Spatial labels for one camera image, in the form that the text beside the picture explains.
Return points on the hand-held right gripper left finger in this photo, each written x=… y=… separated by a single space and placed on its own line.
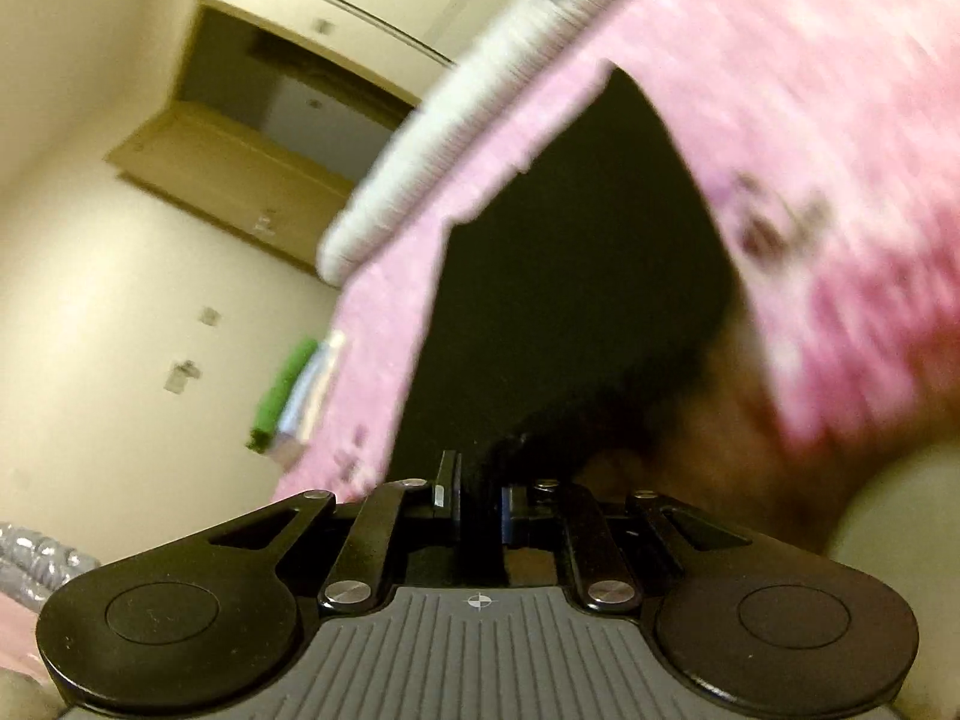
x=448 y=487

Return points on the wooden door frame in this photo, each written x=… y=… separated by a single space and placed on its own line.
x=225 y=19

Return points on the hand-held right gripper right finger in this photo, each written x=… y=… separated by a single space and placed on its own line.
x=511 y=514

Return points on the pink floral blanket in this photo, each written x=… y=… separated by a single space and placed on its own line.
x=825 y=165

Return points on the wooden door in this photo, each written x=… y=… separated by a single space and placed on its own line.
x=225 y=172

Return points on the grey ribbed quilt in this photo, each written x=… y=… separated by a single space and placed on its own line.
x=465 y=105

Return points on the green folded cloth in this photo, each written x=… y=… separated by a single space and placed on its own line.
x=285 y=390

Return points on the small wall switch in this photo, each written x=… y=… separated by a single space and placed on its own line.
x=208 y=315

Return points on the black garment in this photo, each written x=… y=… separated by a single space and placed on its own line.
x=562 y=277

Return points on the light blue folded cloth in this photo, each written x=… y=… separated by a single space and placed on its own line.
x=307 y=394

